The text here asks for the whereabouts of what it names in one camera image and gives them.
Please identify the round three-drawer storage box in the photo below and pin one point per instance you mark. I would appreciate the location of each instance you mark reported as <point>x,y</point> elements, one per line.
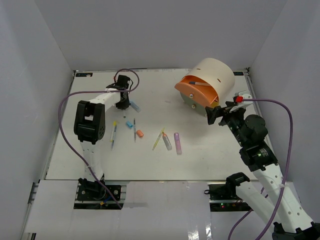
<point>208,83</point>

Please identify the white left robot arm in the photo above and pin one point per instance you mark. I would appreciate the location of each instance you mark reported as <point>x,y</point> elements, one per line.
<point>90,123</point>

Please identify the light blue highlighter cap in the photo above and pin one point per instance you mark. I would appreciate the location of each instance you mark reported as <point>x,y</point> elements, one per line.
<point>129,124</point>

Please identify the thin yellow highlighter pen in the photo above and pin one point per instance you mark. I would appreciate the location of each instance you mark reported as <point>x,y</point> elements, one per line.
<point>158,138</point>

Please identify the light blue highlighter body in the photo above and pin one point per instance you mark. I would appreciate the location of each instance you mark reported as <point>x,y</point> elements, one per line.
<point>135,106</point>

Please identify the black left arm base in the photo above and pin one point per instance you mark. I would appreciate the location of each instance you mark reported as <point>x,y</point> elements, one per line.
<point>90,195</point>

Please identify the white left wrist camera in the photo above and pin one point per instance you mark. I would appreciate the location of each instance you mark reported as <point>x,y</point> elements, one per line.
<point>113,86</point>

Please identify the yellow capped white marker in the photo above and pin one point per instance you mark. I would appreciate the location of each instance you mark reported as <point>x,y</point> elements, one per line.
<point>113,131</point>

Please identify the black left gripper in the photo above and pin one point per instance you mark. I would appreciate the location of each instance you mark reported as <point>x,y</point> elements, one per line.
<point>124,105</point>

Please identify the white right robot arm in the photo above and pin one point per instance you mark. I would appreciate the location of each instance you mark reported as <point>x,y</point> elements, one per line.
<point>279,208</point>

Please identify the orange highlighter cap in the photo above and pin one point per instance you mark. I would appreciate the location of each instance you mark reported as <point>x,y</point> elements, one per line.
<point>139,133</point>

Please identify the orange tipped highlighter body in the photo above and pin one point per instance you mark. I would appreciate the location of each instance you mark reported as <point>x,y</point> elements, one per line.
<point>167,141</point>

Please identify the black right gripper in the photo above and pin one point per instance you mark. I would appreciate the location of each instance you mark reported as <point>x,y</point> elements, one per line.
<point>217,112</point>

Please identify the pink purple highlighter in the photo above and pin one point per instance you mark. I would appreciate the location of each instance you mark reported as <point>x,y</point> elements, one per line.
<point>177,143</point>

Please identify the blue capped white marker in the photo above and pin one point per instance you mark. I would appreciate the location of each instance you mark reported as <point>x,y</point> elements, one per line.
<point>199,83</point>

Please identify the grey gel pen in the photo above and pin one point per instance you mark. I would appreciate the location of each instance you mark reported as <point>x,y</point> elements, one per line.
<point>134,129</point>

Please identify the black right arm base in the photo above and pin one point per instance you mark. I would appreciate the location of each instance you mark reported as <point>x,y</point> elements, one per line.
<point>220,200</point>

